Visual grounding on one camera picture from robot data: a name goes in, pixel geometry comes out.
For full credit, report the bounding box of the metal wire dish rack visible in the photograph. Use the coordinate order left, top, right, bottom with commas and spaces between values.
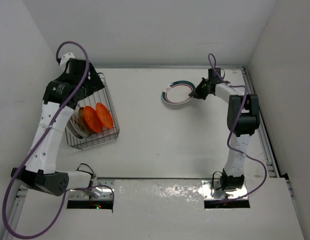
65, 72, 120, 150

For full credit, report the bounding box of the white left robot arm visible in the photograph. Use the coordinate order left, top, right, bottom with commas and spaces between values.
11, 52, 105, 196

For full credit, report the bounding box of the white plate teal maroon rim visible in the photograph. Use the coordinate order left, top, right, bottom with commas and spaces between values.
161, 80, 195, 105

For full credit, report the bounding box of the white front foam board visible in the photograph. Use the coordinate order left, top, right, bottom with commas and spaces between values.
9, 177, 308, 240

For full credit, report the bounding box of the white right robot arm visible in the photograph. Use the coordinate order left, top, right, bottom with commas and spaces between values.
189, 68, 260, 191

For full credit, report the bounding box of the olive brown plate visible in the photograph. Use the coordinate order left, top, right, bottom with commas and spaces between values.
78, 107, 92, 135

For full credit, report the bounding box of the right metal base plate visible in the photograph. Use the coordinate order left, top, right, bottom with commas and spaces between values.
202, 179, 248, 201

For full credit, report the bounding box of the small orange plate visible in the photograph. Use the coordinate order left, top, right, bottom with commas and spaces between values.
96, 102, 114, 129

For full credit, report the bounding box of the white plate green red rim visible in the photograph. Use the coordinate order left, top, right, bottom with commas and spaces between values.
67, 119, 83, 139

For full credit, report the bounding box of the large orange plate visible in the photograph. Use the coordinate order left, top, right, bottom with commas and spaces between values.
83, 106, 103, 133

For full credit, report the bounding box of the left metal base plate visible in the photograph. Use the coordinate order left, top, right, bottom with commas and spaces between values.
68, 182, 114, 202

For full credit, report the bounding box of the metal base plate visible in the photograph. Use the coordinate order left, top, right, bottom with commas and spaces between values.
68, 182, 114, 202
202, 179, 248, 201

